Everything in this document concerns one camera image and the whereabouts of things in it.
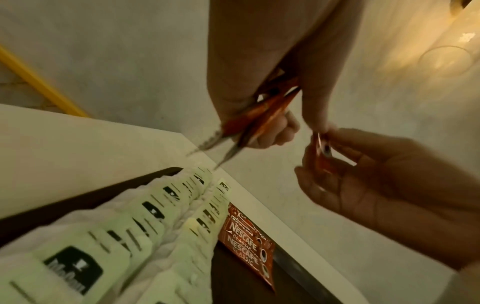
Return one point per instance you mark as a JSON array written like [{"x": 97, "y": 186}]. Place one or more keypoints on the person's left hand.
[{"x": 262, "y": 44}]

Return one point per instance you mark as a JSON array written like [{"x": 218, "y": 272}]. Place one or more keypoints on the person's right hand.
[{"x": 393, "y": 184}]

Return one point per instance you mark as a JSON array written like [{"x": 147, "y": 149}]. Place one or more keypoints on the red sachets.
[{"x": 262, "y": 112}]

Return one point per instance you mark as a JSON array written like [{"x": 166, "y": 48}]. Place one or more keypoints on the neat rows of tea bags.
[{"x": 112, "y": 237}]

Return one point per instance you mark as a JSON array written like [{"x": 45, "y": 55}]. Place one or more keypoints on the brown plastic tray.
[{"x": 75, "y": 202}]

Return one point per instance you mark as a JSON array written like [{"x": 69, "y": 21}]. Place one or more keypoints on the yellow metal railing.
[{"x": 37, "y": 83}]

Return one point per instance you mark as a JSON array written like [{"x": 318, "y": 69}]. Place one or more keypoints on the glass wall lamp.
[{"x": 446, "y": 59}]

